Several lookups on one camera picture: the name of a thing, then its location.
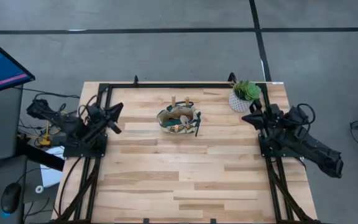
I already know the white paper sheet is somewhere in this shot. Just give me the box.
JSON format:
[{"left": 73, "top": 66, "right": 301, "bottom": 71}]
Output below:
[{"left": 39, "top": 146, "right": 67, "bottom": 187}]

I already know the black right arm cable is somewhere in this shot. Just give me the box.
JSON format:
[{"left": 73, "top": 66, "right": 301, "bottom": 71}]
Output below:
[{"left": 296, "top": 103, "right": 316, "bottom": 126}]

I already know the succulent in white patterned pot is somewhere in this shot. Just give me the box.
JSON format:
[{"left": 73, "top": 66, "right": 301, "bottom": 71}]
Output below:
[{"left": 227, "top": 79, "right": 262, "bottom": 113}]

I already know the canvas gardening bag green trim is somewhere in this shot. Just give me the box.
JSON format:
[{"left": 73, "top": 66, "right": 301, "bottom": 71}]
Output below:
[{"left": 156, "top": 101, "right": 202, "bottom": 135}]

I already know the yellow clamp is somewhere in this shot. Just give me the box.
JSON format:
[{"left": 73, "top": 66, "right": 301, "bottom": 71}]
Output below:
[{"left": 17, "top": 120, "right": 54, "bottom": 147}]

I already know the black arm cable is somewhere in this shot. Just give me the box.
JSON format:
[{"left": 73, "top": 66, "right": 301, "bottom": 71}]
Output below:
[
  {"left": 296, "top": 103, "right": 316, "bottom": 126},
  {"left": 78, "top": 95, "right": 101, "bottom": 121}
]

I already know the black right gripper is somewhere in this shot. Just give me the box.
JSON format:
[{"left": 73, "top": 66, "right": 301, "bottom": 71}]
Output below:
[{"left": 241, "top": 100, "right": 285, "bottom": 130}]

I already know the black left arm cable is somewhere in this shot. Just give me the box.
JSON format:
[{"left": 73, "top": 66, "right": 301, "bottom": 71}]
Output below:
[{"left": 78, "top": 95, "right": 101, "bottom": 121}]

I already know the black aluminium station frame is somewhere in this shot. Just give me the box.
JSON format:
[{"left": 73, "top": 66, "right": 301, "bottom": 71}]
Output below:
[{"left": 53, "top": 74, "right": 321, "bottom": 224}]

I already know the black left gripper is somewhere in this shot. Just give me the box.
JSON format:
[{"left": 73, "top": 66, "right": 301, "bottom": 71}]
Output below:
[{"left": 85, "top": 103, "right": 124, "bottom": 135}]

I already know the black computer mouse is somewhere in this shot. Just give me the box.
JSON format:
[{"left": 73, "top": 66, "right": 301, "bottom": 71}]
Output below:
[{"left": 0, "top": 182, "right": 22, "bottom": 215}]

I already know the green-handled pruner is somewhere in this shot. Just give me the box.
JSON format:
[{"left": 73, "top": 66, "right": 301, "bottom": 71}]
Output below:
[{"left": 193, "top": 111, "right": 203, "bottom": 138}]

